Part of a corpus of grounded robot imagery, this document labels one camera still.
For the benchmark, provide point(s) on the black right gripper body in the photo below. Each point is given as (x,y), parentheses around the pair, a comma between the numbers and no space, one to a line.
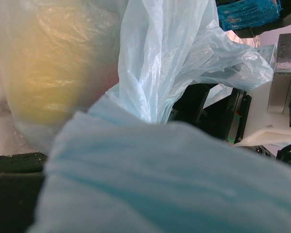
(238,109)

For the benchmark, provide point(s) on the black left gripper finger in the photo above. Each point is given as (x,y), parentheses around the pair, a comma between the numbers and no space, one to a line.
(18,198)

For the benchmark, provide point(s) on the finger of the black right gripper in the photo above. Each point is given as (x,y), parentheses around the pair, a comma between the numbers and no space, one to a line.
(189,106)

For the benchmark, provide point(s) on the light blue plastic bag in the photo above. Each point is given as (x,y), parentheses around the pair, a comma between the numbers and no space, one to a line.
(119,165)

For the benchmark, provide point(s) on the yellow fake fruit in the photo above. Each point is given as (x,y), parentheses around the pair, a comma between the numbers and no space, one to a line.
(48,64)

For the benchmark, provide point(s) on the light blue plastic basket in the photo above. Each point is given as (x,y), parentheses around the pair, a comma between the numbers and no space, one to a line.
(269,53)

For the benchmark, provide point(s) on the black plastic toolbox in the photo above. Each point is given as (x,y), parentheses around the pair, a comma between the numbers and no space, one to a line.
(283,21)

